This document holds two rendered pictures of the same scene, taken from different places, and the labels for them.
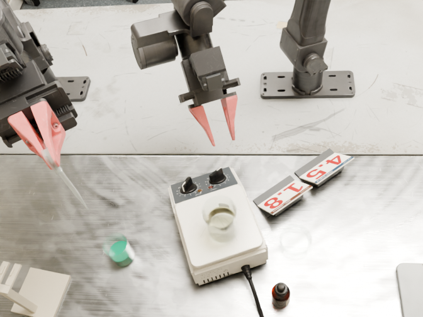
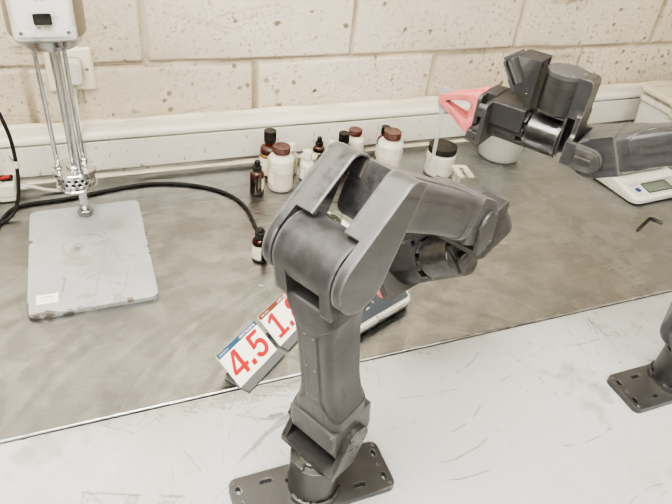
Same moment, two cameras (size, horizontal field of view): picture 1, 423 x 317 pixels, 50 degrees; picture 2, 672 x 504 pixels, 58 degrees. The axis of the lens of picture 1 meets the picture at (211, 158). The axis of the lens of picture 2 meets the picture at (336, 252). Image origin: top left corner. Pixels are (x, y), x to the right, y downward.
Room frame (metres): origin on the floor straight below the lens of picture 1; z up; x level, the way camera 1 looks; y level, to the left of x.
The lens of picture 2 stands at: (0.98, -0.51, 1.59)
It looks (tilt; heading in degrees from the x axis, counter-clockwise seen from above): 37 degrees down; 141
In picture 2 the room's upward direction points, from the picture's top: 7 degrees clockwise
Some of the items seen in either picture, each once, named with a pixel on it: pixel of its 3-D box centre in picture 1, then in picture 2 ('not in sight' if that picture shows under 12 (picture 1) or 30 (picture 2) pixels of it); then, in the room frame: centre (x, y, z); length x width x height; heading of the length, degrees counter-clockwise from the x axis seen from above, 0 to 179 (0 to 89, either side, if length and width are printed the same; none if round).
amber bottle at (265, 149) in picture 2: not in sight; (269, 153); (-0.04, 0.10, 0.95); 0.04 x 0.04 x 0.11
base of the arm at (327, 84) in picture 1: (307, 73); (314, 469); (0.65, -0.24, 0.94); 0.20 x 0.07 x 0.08; 76
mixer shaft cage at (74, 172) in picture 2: not in sight; (63, 114); (0.05, -0.32, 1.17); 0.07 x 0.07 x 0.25
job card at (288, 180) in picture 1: (281, 194); (288, 317); (0.39, -0.11, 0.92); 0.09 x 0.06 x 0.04; 115
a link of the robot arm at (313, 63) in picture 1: (306, 53); (321, 430); (0.64, -0.23, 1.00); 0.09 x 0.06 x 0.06; 14
